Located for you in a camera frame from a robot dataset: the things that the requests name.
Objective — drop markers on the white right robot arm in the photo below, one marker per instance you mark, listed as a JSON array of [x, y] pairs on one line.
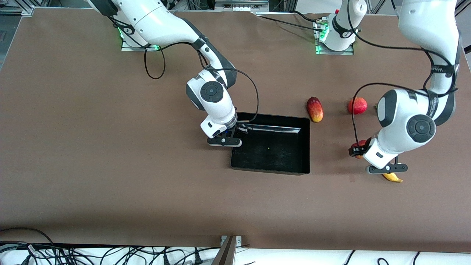
[[154, 18]]

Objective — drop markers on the red pomegranate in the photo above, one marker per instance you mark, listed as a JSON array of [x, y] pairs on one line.
[[360, 106]]

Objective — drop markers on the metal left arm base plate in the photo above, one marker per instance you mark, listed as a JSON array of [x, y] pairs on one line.
[[323, 52]]

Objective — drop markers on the yellow banana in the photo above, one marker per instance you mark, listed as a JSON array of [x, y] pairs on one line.
[[393, 178]]

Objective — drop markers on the red apple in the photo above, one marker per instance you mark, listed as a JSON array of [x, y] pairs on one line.
[[361, 143]]

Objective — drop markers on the black plastic box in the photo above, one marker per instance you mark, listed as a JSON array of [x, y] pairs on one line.
[[272, 154]]

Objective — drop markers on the metal table edge plate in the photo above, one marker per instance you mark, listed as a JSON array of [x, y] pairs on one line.
[[239, 241]]

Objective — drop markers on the aluminium frame profile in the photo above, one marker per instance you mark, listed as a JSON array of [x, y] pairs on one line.
[[14, 7], [464, 5]]

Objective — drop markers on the red yellow mango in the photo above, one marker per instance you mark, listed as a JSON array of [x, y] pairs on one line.
[[315, 109]]

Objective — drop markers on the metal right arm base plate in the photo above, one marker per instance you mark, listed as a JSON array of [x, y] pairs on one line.
[[132, 47]]

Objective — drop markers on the dark metal beam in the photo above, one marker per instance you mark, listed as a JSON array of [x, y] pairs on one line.
[[226, 254]]

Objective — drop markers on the silver metal rail bracket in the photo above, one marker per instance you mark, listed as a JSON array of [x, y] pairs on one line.
[[241, 5]]

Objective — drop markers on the brown table cover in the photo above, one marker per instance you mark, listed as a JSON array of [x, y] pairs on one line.
[[147, 191]]

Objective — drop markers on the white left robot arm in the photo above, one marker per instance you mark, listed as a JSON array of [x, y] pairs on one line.
[[423, 22]]

